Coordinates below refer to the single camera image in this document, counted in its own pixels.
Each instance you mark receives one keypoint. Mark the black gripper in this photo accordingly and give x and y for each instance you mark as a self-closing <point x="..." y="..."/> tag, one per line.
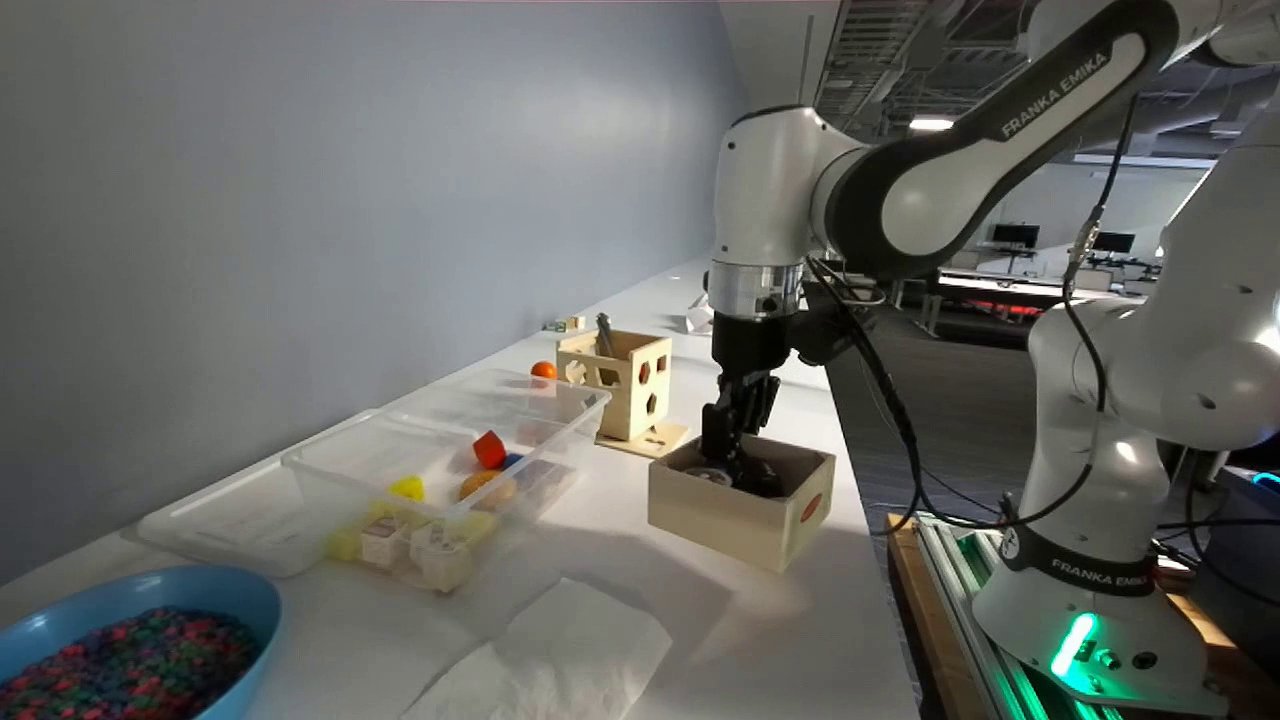
<point x="750" y="345"/>

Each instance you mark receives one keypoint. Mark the wooden box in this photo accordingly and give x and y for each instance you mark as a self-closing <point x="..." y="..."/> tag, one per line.
<point x="735" y="527"/>

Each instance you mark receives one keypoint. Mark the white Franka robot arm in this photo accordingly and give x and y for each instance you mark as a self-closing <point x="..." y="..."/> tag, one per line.
<point x="962" y="173"/>

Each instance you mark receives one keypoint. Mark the clear plastic compartment basket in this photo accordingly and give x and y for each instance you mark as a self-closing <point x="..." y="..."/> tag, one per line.
<point x="520" y="443"/>

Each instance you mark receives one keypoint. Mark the wooden shape sorter cube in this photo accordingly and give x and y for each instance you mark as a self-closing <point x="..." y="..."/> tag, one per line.
<point x="632" y="384"/>

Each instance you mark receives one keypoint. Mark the small white carton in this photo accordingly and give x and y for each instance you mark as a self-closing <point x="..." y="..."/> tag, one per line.
<point x="698" y="317"/>

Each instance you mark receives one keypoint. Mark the small orange ball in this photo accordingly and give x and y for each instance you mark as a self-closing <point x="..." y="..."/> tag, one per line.
<point x="546" y="368"/>

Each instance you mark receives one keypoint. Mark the red toy block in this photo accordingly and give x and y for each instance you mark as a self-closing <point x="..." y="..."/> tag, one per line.
<point x="491" y="450"/>

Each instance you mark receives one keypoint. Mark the yellow toy block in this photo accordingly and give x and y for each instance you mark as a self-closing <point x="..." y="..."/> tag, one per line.
<point x="410" y="490"/>

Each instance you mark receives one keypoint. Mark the background computer monitor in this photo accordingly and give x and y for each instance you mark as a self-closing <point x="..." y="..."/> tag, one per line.
<point x="1115" y="243"/>
<point x="1019" y="233"/>

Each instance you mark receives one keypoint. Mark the ceiling light strip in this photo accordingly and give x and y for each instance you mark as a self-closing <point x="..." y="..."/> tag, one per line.
<point x="928" y="121"/>

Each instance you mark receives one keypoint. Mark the clear flat plastic tray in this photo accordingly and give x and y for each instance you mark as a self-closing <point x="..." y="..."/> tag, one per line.
<point x="266" y="504"/>

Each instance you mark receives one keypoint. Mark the blue bowl of coloured beads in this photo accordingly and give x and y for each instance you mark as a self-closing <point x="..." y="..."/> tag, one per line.
<point x="134" y="662"/>

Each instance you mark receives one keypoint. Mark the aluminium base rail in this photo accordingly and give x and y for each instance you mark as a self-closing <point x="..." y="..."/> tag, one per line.
<point x="984" y="641"/>

